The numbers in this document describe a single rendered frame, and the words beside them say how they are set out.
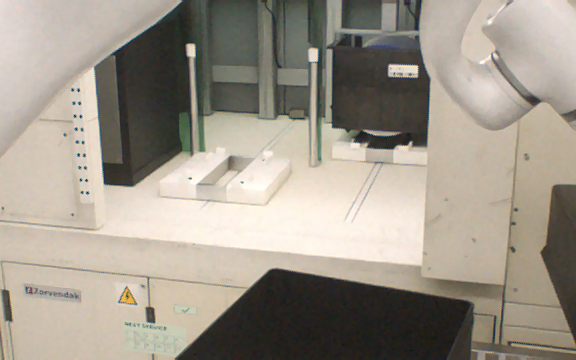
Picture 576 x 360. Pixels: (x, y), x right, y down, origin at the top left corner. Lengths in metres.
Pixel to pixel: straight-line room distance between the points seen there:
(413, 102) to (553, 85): 0.86
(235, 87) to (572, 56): 1.45
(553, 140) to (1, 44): 0.80
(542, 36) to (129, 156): 0.97
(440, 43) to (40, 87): 0.39
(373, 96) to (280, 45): 0.49
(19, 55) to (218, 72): 1.59
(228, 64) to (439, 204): 1.15
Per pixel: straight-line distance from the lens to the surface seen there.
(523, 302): 1.30
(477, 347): 1.29
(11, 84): 0.66
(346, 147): 1.78
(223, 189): 1.53
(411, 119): 1.74
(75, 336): 1.55
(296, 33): 2.15
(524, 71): 0.89
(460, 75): 0.87
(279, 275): 1.10
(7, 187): 1.50
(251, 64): 2.20
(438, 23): 0.83
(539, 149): 1.21
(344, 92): 1.75
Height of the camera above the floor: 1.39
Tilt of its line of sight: 18 degrees down
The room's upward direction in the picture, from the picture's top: straight up
